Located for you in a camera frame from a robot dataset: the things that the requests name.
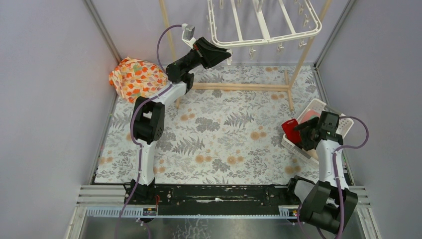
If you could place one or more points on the beige sock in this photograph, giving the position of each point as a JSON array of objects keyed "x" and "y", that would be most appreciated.
[{"x": 313, "y": 154}]

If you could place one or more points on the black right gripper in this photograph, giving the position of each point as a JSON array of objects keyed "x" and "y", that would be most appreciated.
[{"x": 312, "y": 123}]

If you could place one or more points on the white perforated plastic basket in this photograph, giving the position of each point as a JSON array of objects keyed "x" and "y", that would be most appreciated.
[{"x": 317, "y": 105}]

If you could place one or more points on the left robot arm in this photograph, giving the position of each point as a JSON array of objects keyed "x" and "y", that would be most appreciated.
[{"x": 148, "y": 118}]

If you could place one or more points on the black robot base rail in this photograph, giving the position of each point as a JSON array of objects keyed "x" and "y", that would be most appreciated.
[{"x": 222, "y": 198}]

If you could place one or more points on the pink green patterned sock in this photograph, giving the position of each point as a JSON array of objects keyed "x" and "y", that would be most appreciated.
[{"x": 308, "y": 115}]

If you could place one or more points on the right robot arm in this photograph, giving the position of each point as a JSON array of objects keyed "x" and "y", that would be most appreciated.
[{"x": 327, "y": 204}]

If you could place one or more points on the orange floral cloth bundle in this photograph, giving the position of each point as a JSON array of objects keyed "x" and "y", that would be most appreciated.
[{"x": 133, "y": 78}]

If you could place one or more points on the wooden drying rack stand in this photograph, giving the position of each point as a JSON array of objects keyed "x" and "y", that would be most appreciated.
[{"x": 237, "y": 86}]

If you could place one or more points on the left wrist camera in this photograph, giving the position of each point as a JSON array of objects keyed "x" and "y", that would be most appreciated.
[{"x": 188, "y": 34}]

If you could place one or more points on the white clip sock hanger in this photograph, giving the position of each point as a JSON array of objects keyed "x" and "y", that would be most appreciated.
[{"x": 249, "y": 26}]

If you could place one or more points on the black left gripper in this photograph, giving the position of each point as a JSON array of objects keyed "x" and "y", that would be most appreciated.
[{"x": 200, "y": 53}]

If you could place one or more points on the red sock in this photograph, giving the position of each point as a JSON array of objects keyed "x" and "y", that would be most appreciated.
[{"x": 291, "y": 134}]

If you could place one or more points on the floral patterned table mat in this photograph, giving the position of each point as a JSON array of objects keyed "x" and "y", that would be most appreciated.
[{"x": 217, "y": 136}]

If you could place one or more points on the white slotted cable duct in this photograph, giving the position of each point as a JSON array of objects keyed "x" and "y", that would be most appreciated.
[{"x": 152, "y": 213}]

